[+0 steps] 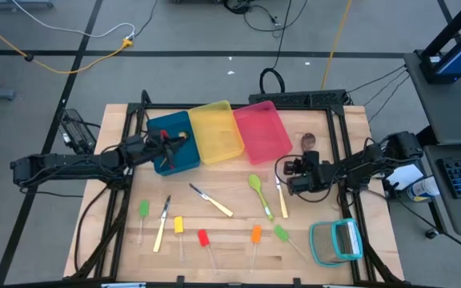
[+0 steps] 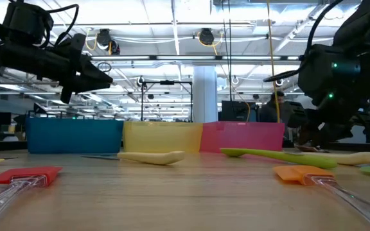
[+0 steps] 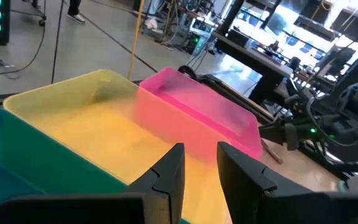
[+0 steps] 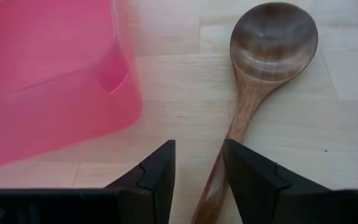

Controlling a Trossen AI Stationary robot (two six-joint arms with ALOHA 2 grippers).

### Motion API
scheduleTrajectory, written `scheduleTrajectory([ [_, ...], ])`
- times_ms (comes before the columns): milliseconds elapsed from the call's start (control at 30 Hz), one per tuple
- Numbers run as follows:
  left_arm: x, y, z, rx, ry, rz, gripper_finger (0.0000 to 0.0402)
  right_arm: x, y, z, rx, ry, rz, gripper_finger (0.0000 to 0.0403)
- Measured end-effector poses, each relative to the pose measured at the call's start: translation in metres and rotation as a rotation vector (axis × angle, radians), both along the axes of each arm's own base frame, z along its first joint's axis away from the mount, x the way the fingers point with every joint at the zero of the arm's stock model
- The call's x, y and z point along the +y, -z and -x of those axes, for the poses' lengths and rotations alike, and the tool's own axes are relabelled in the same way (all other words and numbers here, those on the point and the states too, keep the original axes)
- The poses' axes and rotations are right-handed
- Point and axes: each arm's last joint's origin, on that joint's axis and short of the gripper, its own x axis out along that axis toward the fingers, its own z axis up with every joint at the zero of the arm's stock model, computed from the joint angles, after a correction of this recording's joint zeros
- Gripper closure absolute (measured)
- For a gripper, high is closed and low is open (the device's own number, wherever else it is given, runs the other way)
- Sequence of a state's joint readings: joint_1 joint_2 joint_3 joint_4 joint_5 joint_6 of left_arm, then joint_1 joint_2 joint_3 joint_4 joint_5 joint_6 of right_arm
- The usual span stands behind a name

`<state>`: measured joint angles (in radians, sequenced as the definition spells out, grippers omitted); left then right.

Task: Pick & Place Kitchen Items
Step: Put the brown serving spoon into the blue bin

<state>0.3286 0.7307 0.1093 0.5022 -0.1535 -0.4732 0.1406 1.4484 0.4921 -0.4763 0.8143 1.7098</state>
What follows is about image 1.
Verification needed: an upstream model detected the brown spoon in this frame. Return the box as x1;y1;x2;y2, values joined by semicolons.
300;132;318;153

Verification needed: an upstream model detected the orange silicone spatula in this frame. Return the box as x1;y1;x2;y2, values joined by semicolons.
248;225;263;275

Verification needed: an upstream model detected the yellow floor cable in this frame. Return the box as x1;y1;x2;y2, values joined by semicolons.
0;11;134;75

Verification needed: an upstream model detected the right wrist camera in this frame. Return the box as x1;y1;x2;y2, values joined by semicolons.
282;158;304;176

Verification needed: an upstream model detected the cream-handled table knife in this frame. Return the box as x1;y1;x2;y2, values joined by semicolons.
152;194;172;254
188;182;235;218
274;175;290;219

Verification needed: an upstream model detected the thin black cable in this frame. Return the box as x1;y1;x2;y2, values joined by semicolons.
346;63;408;95

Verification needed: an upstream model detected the red silicone spatula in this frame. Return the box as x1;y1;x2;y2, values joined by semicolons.
197;229;219;277

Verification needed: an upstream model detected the teal scrubber container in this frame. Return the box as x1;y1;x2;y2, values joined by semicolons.
308;218;364;268

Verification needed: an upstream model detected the white floor cable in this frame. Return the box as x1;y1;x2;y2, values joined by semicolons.
10;0;137;40

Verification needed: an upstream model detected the black metal table frame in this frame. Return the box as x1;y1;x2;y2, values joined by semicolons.
72;90;406;288

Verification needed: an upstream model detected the black hanging cable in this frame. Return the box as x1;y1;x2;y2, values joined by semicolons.
259;0;294;95

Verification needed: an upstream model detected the blue plastic bin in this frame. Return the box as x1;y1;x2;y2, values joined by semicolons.
146;110;202;177

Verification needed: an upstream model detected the black monitor stand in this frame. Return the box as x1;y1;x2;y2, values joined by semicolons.
418;0;461;85

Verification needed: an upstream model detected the black perforated box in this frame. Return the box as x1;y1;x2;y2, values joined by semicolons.
248;89;348;108

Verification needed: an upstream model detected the black electronics box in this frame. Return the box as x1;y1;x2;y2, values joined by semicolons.
57;107;98;156

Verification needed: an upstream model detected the white bottle blue label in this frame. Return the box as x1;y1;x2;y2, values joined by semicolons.
406;175;442;202

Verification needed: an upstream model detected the yellow translucent plastic bin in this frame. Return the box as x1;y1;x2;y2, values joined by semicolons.
187;99;246;166

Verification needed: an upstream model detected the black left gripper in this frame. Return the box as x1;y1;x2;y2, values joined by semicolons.
128;130;190;169

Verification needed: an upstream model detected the black cable bundle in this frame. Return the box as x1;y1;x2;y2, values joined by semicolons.
222;0;310;39

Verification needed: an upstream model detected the white paper sheet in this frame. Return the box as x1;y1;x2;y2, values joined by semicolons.
385;163;426;192

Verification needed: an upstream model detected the green silicone spoon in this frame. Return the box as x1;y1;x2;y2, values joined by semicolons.
247;174;275;223

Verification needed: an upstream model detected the grey cart base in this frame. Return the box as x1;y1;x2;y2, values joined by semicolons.
0;0;54;10

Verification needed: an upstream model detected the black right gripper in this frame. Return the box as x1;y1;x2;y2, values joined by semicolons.
286;150;338;197

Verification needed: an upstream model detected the pink translucent plastic bin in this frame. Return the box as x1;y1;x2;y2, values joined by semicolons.
232;100;294;166

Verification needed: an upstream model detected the green silicone spatula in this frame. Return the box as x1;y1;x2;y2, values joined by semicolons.
273;224;310;263
137;199;150;248

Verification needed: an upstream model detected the yellow silicone spatula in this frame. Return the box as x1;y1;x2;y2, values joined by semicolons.
173;215;186;267

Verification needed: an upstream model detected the yellow hanging cable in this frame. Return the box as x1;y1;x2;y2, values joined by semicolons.
320;0;354;91

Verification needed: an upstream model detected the grey cart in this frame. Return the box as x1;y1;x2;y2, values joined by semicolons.
403;50;461;237

